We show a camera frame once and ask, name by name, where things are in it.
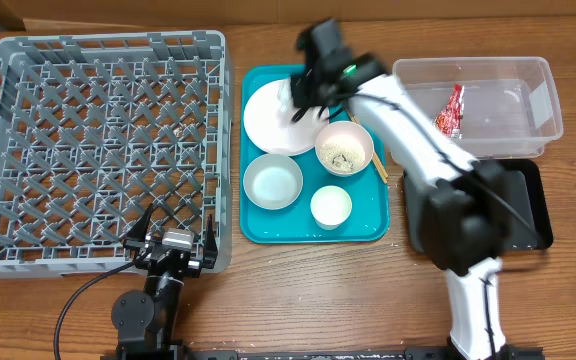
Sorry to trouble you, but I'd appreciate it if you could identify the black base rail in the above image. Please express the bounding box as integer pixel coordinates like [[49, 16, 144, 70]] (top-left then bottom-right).
[[100, 344, 547, 360]]

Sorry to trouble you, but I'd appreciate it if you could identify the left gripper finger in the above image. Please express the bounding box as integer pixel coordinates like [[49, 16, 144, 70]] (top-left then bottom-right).
[[123, 204, 154, 245], [203, 215, 218, 269]]

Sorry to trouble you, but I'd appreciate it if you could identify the clear plastic bin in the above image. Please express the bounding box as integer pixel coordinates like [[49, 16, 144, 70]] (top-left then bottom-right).
[[392, 57, 563, 158]]

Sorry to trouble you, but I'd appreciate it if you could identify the teal plastic tray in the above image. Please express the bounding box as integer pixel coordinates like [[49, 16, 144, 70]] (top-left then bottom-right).
[[240, 65, 390, 244]]

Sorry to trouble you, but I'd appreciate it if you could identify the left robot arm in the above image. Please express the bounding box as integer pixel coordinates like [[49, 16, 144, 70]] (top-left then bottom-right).
[[111, 206, 218, 359]]

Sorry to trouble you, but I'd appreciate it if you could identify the red snack wrapper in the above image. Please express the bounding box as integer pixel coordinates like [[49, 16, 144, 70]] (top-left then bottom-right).
[[434, 84, 464, 139]]

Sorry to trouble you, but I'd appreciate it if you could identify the wooden chopstick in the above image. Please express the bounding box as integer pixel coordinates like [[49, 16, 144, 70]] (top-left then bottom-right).
[[346, 110, 388, 184]]

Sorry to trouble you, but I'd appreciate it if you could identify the white cup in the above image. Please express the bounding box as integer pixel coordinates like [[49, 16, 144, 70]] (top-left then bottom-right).
[[310, 185, 352, 230]]

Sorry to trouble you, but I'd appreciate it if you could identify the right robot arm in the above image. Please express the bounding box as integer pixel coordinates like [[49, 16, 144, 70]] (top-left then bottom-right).
[[290, 53, 515, 359]]

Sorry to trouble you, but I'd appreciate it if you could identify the large white plate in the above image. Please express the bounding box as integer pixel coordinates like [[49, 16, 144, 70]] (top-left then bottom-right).
[[243, 78, 329, 156]]

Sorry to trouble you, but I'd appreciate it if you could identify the pink bowl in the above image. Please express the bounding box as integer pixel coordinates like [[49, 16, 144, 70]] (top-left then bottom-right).
[[315, 121, 374, 177]]

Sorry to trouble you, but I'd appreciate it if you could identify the grey bowl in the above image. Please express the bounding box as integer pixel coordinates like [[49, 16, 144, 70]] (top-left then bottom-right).
[[242, 154, 304, 210]]

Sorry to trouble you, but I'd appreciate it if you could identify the black tray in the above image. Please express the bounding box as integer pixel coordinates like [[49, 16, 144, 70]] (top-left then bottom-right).
[[403, 159, 554, 255]]

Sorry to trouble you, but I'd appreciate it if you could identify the grey plastic dish rack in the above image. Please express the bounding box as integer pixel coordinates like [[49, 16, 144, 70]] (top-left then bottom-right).
[[0, 30, 234, 278]]

